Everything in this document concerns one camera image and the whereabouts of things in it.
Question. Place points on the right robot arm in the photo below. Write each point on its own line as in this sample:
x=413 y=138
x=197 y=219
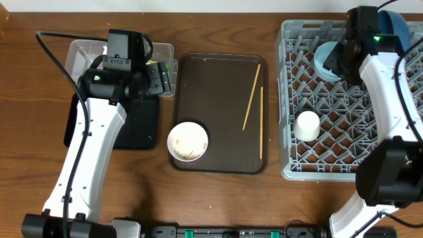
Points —
x=390 y=178

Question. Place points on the white bowl with rice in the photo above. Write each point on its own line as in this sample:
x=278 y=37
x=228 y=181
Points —
x=187 y=141

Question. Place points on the wooden chopstick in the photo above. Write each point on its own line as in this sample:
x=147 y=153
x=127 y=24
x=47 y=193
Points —
x=251 y=96
x=261 y=120

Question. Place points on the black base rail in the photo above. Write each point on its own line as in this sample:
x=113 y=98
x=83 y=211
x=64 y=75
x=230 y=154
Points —
x=190 y=232

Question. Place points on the dark blue plate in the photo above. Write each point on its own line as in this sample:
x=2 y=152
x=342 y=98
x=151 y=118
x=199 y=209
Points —
x=390 y=22

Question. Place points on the dark brown tray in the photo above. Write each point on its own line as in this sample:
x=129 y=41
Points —
x=213 y=91

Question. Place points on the white cup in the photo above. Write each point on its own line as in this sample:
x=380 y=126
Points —
x=307 y=126

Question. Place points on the clear plastic bin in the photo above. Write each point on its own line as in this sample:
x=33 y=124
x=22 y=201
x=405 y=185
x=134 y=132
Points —
x=82 y=53

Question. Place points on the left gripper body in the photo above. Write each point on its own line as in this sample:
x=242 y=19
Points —
x=157 y=82

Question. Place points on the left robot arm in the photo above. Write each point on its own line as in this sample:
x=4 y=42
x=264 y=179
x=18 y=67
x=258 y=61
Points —
x=73 y=208

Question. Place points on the yellow snack wrapper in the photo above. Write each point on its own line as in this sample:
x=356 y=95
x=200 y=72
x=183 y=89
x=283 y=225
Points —
x=160 y=65

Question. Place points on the black plastic bin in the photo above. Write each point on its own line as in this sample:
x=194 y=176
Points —
x=96 y=127

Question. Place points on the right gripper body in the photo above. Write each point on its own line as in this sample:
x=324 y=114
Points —
x=335 y=61

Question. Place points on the grey dishwasher rack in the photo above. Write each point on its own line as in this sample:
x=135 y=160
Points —
x=348 y=132

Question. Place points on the light blue bowl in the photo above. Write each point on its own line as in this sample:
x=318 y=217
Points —
x=320 y=57

